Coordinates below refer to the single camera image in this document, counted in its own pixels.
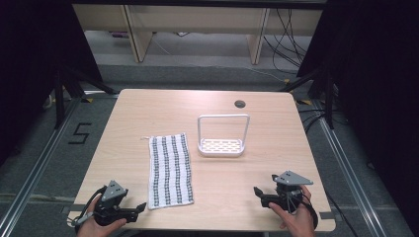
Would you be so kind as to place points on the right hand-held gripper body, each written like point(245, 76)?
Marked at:
point(291, 178)

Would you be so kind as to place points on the aluminium floor rail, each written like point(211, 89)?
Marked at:
point(36, 171)
point(349, 171)

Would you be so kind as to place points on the white towel rack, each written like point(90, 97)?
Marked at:
point(221, 146)

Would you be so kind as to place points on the person's right hand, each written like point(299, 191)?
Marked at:
point(301, 223)

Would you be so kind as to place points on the white checked dish towel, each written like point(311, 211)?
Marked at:
point(169, 171)

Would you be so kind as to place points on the beige wooden desk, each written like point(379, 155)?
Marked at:
point(197, 18)

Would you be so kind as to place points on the black curtain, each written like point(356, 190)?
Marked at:
point(378, 82)
point(29, 65)

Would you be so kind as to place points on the black metal stand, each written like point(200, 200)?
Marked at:
point(329, 102)
point(59, 105)

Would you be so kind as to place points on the person's left hand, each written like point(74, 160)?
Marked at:
point(89, 228)

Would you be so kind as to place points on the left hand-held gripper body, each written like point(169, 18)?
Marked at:
point(113, 192)

